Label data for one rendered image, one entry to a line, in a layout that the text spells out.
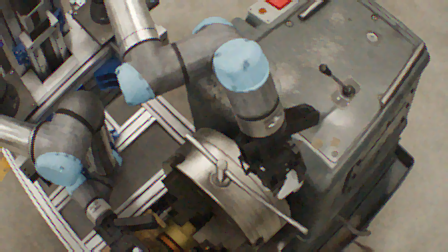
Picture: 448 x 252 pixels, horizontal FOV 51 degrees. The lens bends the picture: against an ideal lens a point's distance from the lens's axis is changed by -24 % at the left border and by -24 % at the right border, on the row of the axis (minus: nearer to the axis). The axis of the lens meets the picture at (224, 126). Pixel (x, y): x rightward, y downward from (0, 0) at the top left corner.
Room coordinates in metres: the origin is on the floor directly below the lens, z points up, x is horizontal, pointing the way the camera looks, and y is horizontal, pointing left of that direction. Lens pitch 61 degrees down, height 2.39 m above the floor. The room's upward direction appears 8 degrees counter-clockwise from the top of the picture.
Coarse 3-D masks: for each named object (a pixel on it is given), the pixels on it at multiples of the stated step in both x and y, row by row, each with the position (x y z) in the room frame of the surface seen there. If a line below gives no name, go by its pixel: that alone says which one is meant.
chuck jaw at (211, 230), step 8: (208, 224) 0.46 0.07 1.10; (216, 224) 0.46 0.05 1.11; (224, 224) 0.45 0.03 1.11; (200, 232) 0.44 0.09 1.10; (208, 232) 0.44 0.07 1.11; (216, 232) 0.43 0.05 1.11; (224, 232) 0.43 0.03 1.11; (232, 232) 0.43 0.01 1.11; (200, 240) 0.42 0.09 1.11; (208, 240) 0.41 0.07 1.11; (216, 240) 0.41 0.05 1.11; (224, 240) 0.41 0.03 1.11; (232, 240) 0.40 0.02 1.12; (240, 240) 0.40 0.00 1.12; (256, 240) 0.40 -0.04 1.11; (216, 248) 0.40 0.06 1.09; (232, 248) 0.38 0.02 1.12; (240, 248) 0.38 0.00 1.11
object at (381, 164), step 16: (400, 128) 0.75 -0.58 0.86; (384, 160) 0.68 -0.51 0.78; (368, 176) 0.61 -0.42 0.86; (352, 192) 0.56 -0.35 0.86; (368, 192) 0.66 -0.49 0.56; (336, 208) 0.53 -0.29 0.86; (352, 208) 0.61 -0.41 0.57; (336, 224) 0.56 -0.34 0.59; (304, 240) 0.44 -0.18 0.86; (320, 240) 0.49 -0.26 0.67
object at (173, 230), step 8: (168, 224) 0.47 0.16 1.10; (176, 224) 0.46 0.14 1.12; (184, 224) 0.46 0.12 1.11; (192, 224) 0.46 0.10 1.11; (168, 232) 0.44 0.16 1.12; (176, 232) 0.44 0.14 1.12; (184, 232) 0.44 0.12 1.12; (192, 232) 0.44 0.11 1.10; (160, 240) 0.42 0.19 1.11; (168, 240) 0.42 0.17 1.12; (176, 240) 0.42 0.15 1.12; (184, 240) 0.42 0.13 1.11; (192, 240) 0.42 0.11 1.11; (168, 248) 0.40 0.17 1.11; (176, 248) 0.40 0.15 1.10; (184, 248) 0.40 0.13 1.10
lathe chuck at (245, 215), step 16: (208, 144) 0.61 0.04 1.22; (192, 160) 0.57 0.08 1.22; (208, 160) 0.56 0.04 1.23; (192, 176) 0.53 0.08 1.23; (208, 176) 0.53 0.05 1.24; (240, 176) 0.52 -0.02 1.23; (208, 192) 0.49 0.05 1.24; (224, 192) 0.49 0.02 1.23; (240, 192) 0.48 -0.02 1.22; (224, 208) 0.45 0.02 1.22; (240, 208) 0.45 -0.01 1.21; (256, 208) 0.45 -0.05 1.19; (240, 224) 0.42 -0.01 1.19; (256, 224) 0.42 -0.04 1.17; (272, 224) 0.43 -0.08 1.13
